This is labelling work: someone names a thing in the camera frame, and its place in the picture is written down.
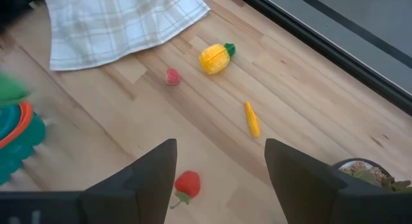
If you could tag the black aluminium table frame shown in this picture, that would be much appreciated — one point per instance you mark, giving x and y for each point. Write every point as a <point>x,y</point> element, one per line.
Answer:
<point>322,45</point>

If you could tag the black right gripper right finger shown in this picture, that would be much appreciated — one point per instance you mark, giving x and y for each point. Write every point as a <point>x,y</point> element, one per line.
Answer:
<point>302,185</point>

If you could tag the red toy strawberry with stem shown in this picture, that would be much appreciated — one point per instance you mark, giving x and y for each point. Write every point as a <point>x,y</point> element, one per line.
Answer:
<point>187,183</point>

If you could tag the yellow toy pineapple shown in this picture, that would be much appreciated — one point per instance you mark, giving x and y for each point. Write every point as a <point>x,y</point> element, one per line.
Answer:
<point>214,60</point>

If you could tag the white grey checked cloth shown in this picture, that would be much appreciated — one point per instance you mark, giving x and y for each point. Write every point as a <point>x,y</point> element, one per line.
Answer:
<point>112,24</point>

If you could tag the green basket with orange rim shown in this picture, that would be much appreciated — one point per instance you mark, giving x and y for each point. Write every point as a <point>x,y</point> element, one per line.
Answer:
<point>29,134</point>

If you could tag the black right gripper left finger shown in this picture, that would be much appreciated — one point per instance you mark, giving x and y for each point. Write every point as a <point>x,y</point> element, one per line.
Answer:
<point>138,192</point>

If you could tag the pink toy raspberry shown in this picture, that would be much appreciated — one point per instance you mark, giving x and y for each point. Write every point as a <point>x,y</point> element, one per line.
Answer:
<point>173,77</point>

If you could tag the green toy vegetable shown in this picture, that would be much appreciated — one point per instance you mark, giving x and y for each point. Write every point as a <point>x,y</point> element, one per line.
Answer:
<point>11,90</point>

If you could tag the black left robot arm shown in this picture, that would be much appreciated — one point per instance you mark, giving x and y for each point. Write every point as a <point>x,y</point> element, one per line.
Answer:
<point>13,5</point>

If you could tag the yellow toy corn cob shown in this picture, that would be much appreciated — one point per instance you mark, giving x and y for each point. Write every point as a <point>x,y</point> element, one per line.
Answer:
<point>252,119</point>

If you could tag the succulent plant in black pot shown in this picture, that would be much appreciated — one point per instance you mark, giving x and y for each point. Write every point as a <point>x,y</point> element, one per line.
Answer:
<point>360,169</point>

